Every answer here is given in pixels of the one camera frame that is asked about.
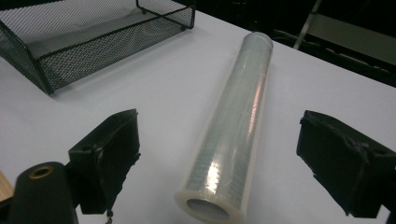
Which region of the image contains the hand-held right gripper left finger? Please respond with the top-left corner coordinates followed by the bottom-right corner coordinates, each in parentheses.
top-left (67, 108), bottom-right (141, 216)

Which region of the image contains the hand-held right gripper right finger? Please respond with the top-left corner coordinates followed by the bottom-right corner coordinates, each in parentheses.
top-left (295, 109), bottom-right (396, 219)

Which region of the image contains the black mesh wire tray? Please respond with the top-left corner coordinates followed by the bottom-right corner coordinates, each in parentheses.
top-left (0, 0), bottom-right (197, 96)

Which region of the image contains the clear plastic wrap roll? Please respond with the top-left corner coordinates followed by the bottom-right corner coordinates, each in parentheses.
top-left (174, 31), bottom-right (275, 224)

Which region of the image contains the grey metal stand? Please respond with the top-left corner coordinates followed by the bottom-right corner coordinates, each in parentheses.
top-left (292, 0), bottom-right (323, 50)

